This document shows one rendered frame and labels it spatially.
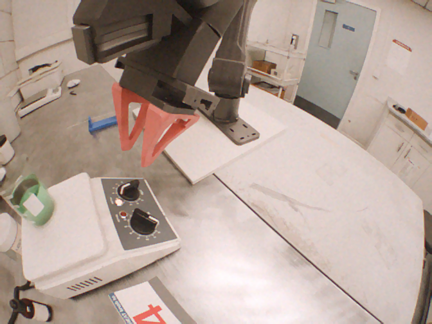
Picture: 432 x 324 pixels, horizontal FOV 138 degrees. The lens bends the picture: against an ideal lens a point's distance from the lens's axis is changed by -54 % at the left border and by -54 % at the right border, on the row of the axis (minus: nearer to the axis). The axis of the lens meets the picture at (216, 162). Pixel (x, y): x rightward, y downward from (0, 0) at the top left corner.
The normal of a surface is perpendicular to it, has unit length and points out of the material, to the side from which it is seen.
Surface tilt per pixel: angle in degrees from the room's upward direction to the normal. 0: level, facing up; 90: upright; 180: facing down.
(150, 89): 63
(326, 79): 90
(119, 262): 90
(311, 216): 0
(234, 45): 68
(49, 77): 94
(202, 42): 102
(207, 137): 2
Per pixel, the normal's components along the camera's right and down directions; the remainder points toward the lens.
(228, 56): -0.20, 0.33
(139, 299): 0.54, -0.83
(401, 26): -0.76, 0.40
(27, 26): 0.65, 0.56
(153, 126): -0.47, 0.48
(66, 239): 0.08, -0.72
